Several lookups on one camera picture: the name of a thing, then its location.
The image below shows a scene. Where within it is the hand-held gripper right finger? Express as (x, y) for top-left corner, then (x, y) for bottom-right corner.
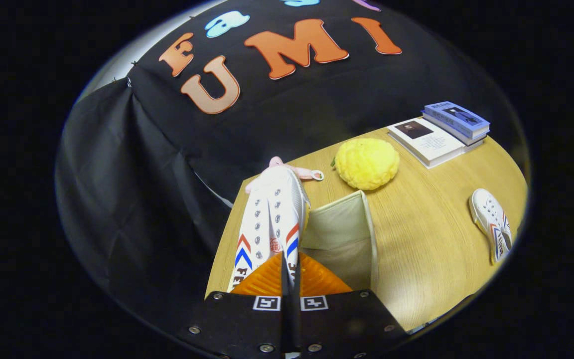
(287, 252), (410, 359)

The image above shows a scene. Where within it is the row of black clips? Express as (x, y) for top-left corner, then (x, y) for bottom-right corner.
(112, 60), (139, 82)

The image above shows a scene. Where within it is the white shoe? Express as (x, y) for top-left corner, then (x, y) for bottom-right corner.
(226, 166), (311, 293)
(469, 188), (514, 265)

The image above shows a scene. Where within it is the yellow round plush toy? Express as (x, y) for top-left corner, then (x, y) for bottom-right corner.
(333, 138), (401, 191)

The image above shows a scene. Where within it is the blue book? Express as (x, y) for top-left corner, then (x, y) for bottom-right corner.
(422, 101), (491, 140)

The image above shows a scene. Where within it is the beige fabric storage box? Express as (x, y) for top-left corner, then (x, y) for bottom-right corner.
(299, 189), (380, 293)

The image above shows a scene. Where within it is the white book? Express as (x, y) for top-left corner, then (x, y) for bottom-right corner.
(387, 118), (468, 169)

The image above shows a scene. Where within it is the grey book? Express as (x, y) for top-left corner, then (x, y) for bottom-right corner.
(422, 116), (488, 151)

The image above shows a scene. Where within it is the pink and green plush toy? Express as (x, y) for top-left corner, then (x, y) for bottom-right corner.
(245, 156), (325, 195)

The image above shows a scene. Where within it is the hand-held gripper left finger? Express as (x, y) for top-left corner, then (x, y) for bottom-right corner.
(177, 252), (291, 359)

